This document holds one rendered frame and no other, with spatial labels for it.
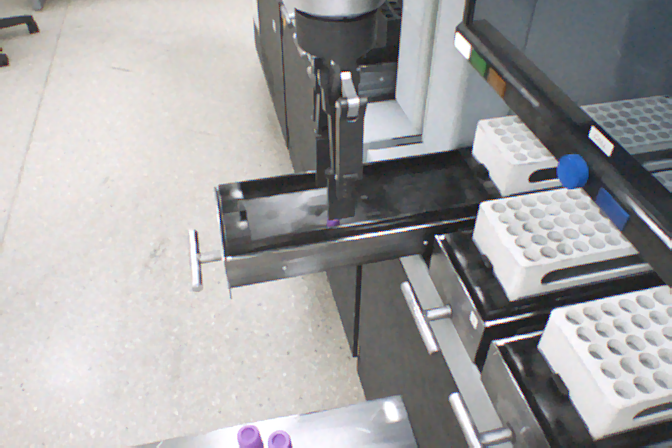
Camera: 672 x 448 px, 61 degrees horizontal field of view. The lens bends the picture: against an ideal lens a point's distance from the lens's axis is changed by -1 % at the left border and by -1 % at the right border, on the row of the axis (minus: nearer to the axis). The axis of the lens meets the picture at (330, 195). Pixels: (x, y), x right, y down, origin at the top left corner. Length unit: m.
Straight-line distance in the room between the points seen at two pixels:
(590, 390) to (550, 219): 0.20
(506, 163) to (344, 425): 0.37
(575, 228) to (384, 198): 0.23
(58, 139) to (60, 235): 0.57
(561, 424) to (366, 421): 0.17
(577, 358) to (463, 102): 0.39
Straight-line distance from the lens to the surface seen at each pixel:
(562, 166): 0.53
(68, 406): 1.60
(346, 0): 0.49
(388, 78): 1.04
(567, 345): 0.55
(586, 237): 0.65
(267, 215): 0.71
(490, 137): 0.76
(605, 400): 0.53
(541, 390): 0.57
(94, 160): 2.30
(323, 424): 0.52
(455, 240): 0.67
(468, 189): 0.76
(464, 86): 0.78
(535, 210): 0.66
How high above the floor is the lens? 1.28
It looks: 41 degrees down
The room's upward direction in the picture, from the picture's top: straight up
